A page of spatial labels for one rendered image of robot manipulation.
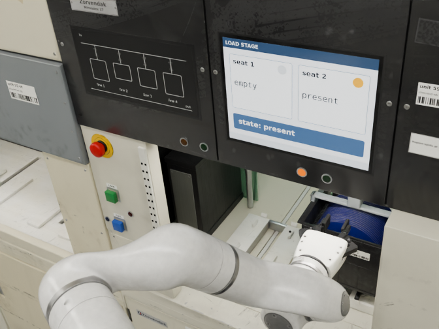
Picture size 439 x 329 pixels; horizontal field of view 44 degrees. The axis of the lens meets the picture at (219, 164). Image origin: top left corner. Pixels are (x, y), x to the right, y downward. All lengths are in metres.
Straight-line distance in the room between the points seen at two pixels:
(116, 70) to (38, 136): 0.39
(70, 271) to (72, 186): 0.69
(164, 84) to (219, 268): 0.43
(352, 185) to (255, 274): 0.25
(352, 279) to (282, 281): 0.51
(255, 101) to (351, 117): 0.18
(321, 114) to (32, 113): 0.79
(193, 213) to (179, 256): 0.87
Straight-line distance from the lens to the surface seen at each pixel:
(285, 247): 1.65
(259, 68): 0.97
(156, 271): 0.80
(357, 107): 0.93
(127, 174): 1.34
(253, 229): 1.71
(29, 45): 1.35
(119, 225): 1.47
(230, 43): 0.98
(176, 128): 1.15
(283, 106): 0.98
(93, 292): 0.82
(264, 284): 0.96
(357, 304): 1.53
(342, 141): 0.97
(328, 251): 1.19
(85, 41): 1.20
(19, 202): 2.13
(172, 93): 1.11
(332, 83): 0.92
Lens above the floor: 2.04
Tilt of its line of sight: 34 degrees down
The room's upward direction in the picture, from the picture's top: 5 degrees counter-clockwise
